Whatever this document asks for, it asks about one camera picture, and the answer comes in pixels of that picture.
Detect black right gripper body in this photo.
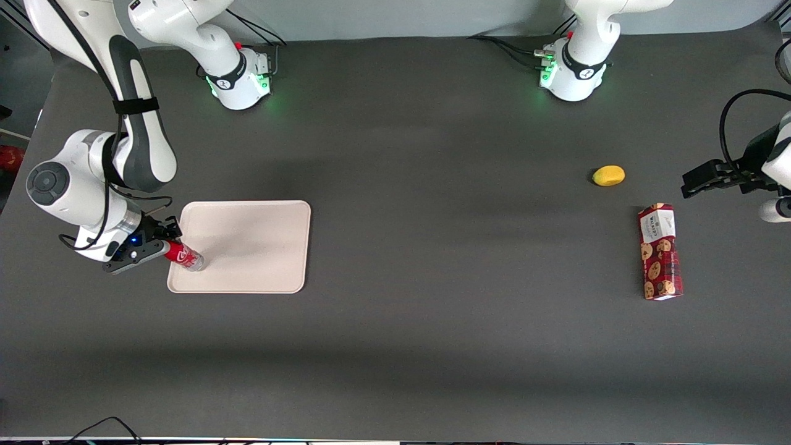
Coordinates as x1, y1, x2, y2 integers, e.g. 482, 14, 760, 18
121, 213, 163, 257

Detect red soda can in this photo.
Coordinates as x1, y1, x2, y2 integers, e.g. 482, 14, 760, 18
163, 241, 206, 273

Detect beige plastic tray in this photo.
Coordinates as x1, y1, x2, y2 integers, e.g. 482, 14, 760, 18
167, 200, 311, 294

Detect red tartan cookie box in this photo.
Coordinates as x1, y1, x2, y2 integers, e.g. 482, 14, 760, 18
638, 203, 685, 301

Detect yellow lemon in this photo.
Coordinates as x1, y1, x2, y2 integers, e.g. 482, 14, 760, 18
592, 165, 626, 187

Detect red object beside table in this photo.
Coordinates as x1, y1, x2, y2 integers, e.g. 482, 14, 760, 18
0, 145, 25, 174

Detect dark grey table cover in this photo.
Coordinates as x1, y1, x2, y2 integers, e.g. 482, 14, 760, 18
0, 23, 791, 443

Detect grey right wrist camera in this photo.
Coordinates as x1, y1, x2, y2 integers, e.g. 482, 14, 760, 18
103, 241, 166, 274

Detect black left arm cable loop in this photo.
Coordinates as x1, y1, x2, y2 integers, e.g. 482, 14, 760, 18
719, 88, 791, 186

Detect black cable at table edge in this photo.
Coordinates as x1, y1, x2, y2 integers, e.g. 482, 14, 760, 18
62, 416, 143, 445

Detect black right arm base cables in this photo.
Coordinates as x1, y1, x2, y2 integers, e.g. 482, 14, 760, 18
226, 7, 288, 78

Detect black arm base cables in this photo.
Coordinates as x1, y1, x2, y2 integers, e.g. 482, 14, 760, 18
226, 7, 288, 78
468, 34, 554, 70

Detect black left arm base cables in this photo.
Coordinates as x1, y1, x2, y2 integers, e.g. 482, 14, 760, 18
468, 34, 554, 70

